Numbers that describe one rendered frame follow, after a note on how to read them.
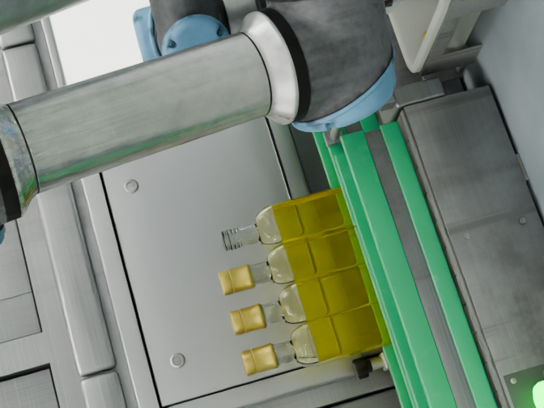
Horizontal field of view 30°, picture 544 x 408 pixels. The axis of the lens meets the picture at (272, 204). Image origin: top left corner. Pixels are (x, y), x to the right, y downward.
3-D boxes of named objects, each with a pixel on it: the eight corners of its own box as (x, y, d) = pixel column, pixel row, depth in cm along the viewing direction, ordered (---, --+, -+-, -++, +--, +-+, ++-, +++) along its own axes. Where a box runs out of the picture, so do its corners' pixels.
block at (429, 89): (424, 99, 144) (378, 111, 143) (438, 70, 135) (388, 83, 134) (433, 121, 143) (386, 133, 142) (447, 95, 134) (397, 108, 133)
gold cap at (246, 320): (258, 305, 142) (228, 314, 142) (259, 300, 139) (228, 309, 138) (265, 329, 141) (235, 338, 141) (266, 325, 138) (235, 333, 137)
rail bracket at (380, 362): (431, 337, 151) (346, 362, 150) (440, 329, 145) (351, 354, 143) (439, 363, 150) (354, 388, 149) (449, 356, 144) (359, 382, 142)
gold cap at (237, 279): (247, 266, 144) (217, 274, 143) (248, 261, 140) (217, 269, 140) (254, 290, 143) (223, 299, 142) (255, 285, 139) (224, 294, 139)
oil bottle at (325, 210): (388, 182, 150) (249, 220, 147) (395, 170, 145) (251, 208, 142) (401, 218, 148) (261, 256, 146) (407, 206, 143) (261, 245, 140)
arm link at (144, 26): (149, 78, 122) (142, 64, 130) (236, 57, 123) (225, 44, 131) (133, 14, 119) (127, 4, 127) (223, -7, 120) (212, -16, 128)
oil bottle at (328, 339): (427, 293, 145) (284, 333, 142) (435, 285, 140) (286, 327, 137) (439, 330, 143) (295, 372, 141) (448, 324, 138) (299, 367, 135)
